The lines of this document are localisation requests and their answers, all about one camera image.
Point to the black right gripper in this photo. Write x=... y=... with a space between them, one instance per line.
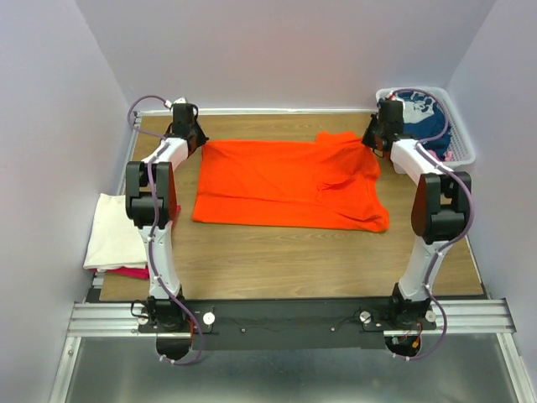
x=371 y=134

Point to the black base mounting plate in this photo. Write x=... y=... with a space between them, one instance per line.
x=285 y=324

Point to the magenta folded t-shirt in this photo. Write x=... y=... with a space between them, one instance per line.
x=141 y=274

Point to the navy blue printed t-shirt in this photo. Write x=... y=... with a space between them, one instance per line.
x=424 y=117

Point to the pink garment in basket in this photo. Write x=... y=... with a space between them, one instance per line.
x=447 y=156

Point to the white folded t-shirt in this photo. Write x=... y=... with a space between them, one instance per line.
x=115 y=242

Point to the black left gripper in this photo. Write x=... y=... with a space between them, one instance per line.
x=197 y=135

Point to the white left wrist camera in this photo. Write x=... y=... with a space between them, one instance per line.
x=169 y=104

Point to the white plastic laundry basket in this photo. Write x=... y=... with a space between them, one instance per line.
x=461 y=146

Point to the orange t-shirt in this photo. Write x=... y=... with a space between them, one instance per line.
x=327 y=183

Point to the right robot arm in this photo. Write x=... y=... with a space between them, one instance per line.
x=441 y=214

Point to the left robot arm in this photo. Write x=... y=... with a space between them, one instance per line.
x=150 y=202

